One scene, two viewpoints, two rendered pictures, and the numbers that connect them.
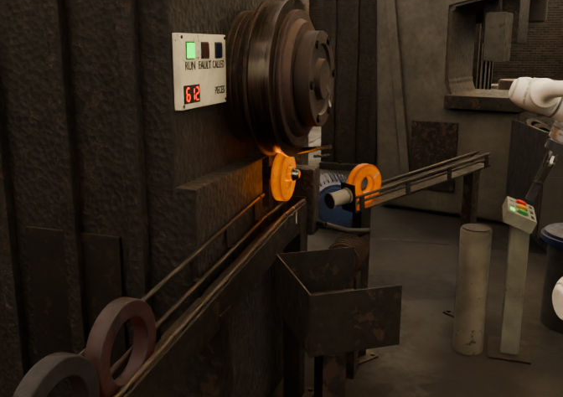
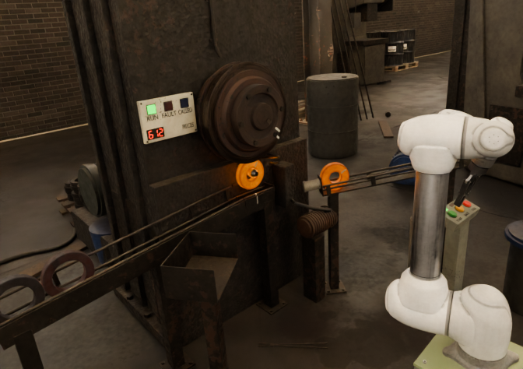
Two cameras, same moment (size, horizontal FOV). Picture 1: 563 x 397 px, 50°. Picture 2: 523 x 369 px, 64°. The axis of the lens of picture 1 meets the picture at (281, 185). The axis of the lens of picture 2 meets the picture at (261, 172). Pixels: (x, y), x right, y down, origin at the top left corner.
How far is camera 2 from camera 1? 1.13 m
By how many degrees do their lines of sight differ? 31
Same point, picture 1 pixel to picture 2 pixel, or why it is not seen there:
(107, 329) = (47, 266)
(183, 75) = (145, 124)
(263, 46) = (208, 100)
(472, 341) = not seen: hidden behind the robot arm
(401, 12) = (488, 13)
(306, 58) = (236, 107)
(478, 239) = not seen: hidden behind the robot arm
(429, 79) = (507, 70)
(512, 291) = (447, 270)
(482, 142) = not seen: outside the picture
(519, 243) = (451, 236)
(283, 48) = (222, 100)
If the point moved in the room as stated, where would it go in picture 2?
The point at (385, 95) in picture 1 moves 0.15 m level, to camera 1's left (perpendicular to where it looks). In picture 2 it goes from (471, 82) to (453, 82)
